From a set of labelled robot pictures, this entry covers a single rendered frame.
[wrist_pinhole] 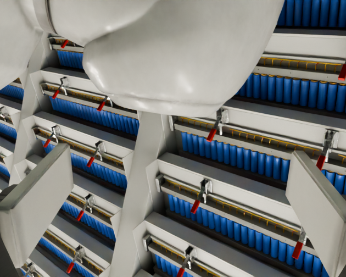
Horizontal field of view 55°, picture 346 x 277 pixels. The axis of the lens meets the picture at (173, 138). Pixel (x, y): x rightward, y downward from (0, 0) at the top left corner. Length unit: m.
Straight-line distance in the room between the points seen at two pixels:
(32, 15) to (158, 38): 0.10
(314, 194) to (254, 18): 0.14
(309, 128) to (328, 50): 0.17
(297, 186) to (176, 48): 0.12
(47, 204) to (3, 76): 0.14
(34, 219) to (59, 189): 0.03
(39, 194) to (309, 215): 0.13
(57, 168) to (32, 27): 0.14
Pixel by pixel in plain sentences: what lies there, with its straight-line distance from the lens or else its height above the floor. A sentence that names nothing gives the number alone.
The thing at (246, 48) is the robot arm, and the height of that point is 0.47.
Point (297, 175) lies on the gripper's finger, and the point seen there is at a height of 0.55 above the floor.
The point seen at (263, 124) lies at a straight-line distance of 0.84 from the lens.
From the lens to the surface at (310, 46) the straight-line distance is 0.84.
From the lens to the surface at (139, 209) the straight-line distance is 1.04.
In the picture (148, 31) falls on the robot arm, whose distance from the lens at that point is 0.23.
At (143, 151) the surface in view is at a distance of 1.02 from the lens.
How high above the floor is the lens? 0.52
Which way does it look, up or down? 6 degrees up
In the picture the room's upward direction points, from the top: 168 degrees counter-clockwise
